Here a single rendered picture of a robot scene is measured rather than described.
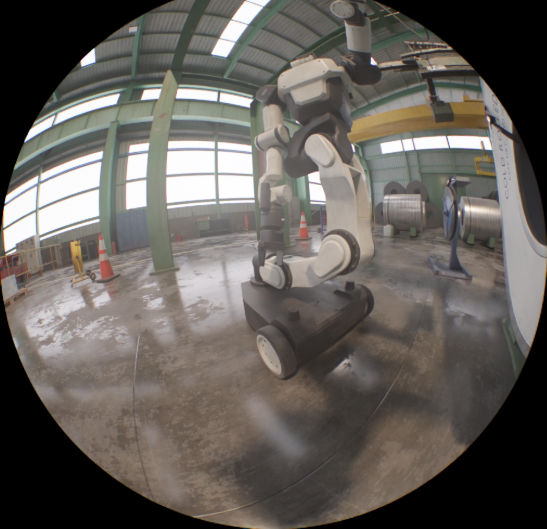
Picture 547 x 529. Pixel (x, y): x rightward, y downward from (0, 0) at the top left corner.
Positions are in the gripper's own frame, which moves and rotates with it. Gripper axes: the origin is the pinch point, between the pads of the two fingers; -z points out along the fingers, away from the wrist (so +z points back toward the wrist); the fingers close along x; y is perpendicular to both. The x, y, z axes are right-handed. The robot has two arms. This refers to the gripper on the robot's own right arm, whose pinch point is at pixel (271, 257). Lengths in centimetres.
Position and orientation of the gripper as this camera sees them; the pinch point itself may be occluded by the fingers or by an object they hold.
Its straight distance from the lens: 60.7
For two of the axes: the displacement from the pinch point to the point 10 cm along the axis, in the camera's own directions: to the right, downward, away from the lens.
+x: -6.0, 0.0, -8.0
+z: 0.4, -10.0, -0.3
